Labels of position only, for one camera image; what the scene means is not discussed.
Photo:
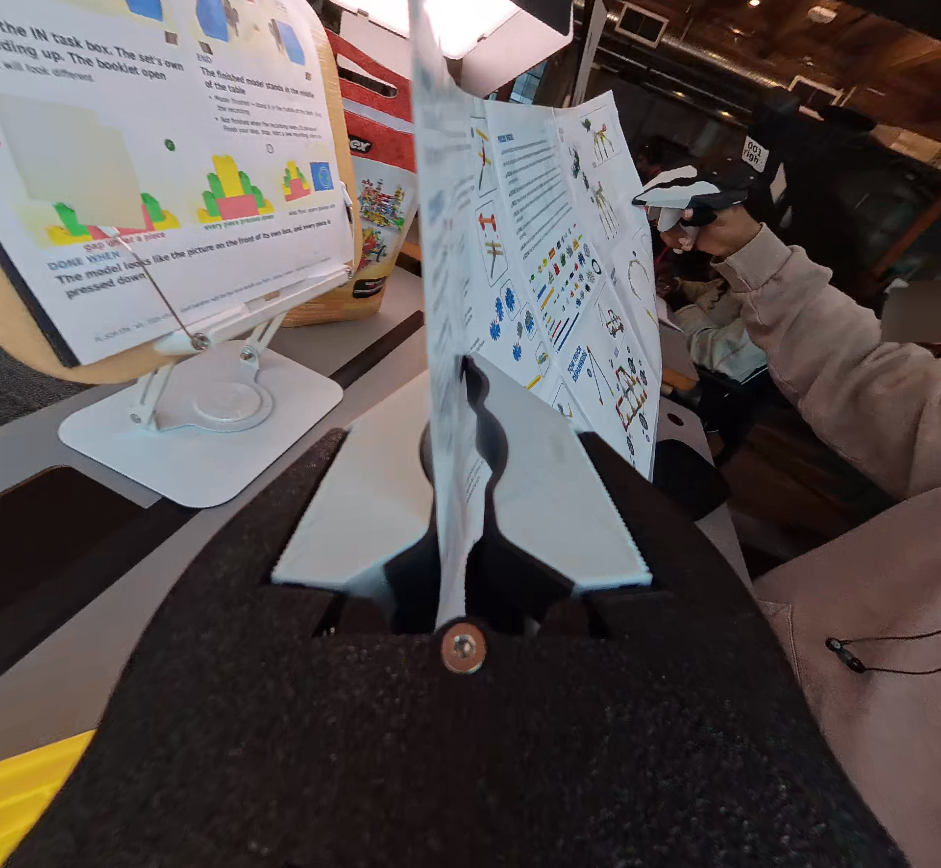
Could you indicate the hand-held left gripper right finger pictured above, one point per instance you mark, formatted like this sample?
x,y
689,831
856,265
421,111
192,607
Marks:
x,y
574,516

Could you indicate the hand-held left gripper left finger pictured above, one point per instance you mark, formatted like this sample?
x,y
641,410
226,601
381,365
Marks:
x,y
353,516

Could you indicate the red K'nex box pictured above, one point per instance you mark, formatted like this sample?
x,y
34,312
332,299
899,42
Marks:
x,y
380,178

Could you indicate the white document stand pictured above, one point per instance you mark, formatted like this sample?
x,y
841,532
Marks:
x,y
206,427

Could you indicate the yellow plastic bin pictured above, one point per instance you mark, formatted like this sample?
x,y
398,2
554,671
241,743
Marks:
x,y
37,795

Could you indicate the person's right hand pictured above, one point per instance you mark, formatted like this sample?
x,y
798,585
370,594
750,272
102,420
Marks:
x,y
713,233

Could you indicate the grey desk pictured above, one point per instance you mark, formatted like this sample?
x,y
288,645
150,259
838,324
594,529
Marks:
x,y
88,663

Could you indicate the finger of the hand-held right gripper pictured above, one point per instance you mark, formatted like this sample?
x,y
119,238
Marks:
x,y
674,189

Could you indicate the printed instruction sheet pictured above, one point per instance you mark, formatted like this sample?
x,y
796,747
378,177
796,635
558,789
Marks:
x,y
544,222
147,119

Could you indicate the person's right forearm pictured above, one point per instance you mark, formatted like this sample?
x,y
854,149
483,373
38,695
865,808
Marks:
x,y
838,354

